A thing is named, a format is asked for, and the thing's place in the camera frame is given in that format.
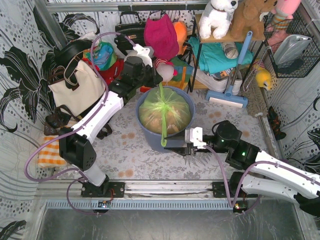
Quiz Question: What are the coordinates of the blue trash bin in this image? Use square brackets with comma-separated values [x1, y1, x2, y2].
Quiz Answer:
[135, 85, 196, 154]

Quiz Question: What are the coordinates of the green trash bag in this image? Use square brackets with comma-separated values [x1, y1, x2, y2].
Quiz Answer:
[138, 83, 192, 148]

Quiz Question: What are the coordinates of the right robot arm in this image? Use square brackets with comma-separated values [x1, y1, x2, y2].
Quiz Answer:
[161, 120, 320, 217]

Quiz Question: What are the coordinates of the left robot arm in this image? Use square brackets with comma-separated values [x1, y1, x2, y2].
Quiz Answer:
[59, 55, 161, 198]

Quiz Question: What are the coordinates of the magenta cloth bag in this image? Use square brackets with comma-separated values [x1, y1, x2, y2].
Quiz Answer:
[144, 13, 179, 60]

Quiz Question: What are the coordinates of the cream canvas tote bag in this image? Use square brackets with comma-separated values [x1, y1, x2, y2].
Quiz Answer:
[49, 60, 105, 116]

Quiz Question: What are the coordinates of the pink plush doll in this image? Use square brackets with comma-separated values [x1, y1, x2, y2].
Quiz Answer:
[154, 58, 178, 83]

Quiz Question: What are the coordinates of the crumpled brown paper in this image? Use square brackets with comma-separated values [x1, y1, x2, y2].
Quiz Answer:
[139, 107, 191, 135]

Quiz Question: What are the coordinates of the black leather handbag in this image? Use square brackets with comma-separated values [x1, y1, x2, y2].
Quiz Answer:
[114, 11, 146, 56]

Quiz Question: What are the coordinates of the orange plush toy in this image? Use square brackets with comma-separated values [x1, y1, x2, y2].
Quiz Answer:
[173, 21, 187, 55]

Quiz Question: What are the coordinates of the teal cloth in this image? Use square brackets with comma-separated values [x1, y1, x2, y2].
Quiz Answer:
[188, 37, 253, 74]

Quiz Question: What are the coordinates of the grey patterned sneaker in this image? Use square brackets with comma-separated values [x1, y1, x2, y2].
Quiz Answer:
[221, 42, 239, 59]

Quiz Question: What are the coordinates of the wooden shelf rack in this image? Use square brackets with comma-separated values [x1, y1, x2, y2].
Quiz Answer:
[187, 13, 267, 93]

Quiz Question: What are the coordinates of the white plush dog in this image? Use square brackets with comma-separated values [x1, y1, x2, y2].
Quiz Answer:
[199, 0, 239, 40]

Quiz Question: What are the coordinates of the black hat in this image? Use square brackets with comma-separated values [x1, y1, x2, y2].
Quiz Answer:
[53, 39, 92, 67]

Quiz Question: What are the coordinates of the yellow plush duck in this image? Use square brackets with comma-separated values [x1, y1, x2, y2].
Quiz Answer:
[254, 62, 272, 91]

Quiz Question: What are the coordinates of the brown teddy bear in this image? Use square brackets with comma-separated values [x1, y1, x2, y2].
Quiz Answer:
[230, 0, 278, 40]

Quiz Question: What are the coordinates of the orange checkered towel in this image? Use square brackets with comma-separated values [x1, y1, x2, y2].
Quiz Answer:
[37, 140, 68, 168]

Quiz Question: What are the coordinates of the silver foil pouch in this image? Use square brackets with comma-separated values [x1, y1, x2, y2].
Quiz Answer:
[273, 34, 313, 65]

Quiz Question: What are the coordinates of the pink plush in basket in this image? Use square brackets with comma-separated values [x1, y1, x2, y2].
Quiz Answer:
[266, 0, 301, 46]

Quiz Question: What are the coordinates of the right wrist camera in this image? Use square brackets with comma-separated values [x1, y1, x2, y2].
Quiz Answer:
[184, 127, 207, 149]

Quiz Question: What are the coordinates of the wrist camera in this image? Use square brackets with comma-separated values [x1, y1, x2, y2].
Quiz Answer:
[124, 43, 154, 67]
[184, 127, 207, 149]

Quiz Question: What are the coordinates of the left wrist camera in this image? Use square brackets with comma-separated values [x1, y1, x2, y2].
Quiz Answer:
[124, 43, 154, 67]

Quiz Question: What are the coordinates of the blue handled mop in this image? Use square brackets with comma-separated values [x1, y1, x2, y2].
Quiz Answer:
[205, 30, 254, 110]

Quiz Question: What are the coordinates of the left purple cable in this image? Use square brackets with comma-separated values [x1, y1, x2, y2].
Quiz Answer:
[23, 31, 137, 216]

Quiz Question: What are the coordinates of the purple cable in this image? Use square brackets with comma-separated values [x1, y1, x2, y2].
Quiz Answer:
[205, 146, 320, 216]
[23, 31, 137, 216]

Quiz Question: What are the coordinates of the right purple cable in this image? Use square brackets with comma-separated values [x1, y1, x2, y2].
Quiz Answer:
[205, 146, 320, 216]

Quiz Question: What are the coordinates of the brown patterned strap bag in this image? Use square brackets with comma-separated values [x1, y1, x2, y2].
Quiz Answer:
[43, 104, 113, 140]

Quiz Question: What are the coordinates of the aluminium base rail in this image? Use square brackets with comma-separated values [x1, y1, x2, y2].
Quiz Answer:
[37, 178, 303, 211]

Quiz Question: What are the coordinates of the black wire basket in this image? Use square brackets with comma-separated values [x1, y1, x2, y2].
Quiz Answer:
[264, 12, 320, 78]

